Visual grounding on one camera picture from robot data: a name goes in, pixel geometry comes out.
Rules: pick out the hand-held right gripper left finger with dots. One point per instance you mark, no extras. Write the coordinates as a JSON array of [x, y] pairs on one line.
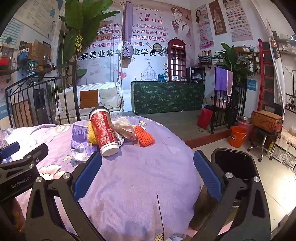
[[87, 176]]

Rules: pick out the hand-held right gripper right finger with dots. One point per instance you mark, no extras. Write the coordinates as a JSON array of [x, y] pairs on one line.
[[208, 173]]

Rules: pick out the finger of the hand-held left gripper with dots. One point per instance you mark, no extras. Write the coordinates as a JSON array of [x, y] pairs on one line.
[[9, 148], [34, 153]]

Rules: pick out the black trash bin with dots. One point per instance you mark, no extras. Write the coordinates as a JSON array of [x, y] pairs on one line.
[[233, 162]]

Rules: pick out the yellow foam net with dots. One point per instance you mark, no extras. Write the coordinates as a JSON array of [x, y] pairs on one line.
[[92, 136]]

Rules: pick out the purple plastic wrapper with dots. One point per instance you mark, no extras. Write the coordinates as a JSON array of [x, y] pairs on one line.
[[79, 136]]

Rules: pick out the white paper bag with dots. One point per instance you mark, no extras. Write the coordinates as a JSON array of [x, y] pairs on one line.
[[123, 129]]

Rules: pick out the orange foam net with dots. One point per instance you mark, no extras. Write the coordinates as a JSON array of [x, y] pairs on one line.
[[144, 136]]

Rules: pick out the orange bucket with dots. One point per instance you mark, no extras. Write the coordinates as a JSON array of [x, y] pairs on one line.
[[238, 138]]

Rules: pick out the purple floral blanket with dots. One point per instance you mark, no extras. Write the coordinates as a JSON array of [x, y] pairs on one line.
[[138, 185]]

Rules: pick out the red bag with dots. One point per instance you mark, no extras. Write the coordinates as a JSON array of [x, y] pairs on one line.
[[204, 119]]

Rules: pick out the black metal rack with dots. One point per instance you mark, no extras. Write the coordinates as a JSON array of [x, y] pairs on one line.
[[222, 115]]

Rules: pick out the pink basin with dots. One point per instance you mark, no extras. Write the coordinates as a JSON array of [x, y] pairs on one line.
[[248, 128]]

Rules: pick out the metal basin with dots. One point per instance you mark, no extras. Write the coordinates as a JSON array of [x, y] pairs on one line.
[[244, 119]]

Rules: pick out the black swivel stool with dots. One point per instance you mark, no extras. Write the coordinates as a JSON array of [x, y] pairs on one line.
[[263, 139]]

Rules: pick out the yellow bottle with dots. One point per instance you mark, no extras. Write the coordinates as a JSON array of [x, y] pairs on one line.
[[269, 148]]

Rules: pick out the black iron headboard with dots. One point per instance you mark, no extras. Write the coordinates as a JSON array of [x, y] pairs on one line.
[[76, 97]]

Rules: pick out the pink tub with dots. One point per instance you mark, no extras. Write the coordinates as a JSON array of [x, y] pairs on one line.
[[220, 103]]

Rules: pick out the brown cushion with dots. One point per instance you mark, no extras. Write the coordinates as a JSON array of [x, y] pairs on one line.
[[89, 99]]

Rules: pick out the brown patterned suitcase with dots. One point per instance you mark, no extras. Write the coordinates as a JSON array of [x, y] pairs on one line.
[[266, 121]]

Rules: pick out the white cushion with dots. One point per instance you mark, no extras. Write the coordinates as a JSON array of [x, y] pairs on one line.
[[109, 97]]

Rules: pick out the blue tin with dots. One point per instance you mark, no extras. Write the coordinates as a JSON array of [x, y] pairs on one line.
[[32, 67]]

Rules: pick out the lace-covered bench with baskets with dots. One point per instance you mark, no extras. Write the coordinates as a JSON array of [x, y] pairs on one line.
[[286, 139]]

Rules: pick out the green patterned counter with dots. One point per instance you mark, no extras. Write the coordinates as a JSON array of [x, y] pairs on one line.
[[166, 97]]

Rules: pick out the pink towel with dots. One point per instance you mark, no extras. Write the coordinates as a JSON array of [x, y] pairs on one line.
[[230, 83]]

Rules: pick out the purple towel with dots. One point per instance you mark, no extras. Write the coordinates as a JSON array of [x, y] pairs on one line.
[[220, 78]]

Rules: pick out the black display box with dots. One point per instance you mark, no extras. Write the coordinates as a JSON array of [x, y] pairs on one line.
[[195, 74]]

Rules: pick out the cardboard box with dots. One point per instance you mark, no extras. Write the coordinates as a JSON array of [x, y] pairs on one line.
[[39, 51]]

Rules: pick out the blue bag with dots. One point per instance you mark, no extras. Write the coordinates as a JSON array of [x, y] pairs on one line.
[[161, 77]]

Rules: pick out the green potted plant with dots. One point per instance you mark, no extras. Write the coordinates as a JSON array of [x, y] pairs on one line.
[[233, 60]]

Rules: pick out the red ladder shelf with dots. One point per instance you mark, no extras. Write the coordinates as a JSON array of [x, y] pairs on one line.
[[261, 69]]

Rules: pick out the red telephone booth cabinet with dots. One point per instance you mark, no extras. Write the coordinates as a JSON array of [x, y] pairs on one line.
[[177, 60]]

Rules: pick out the tall banana plant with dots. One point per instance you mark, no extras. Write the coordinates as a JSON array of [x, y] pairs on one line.
[[85, 20]]

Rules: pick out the pink portrait poster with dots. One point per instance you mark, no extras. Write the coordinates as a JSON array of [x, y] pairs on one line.
[[203, 27]]

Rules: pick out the eyebrow chart poster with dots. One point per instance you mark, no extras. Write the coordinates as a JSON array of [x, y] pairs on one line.
[[237, 23]]

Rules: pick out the brown building poster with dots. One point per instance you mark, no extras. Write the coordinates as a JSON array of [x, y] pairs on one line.
[[217, 18]]

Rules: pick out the purple folded umbrella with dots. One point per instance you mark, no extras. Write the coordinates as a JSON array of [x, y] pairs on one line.
[[128, 23]]

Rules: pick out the blue wall sign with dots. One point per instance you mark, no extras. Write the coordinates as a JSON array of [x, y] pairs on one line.
[[251, 84]]

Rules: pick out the large wall poster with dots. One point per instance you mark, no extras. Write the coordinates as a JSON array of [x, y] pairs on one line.
[[148, 34]]

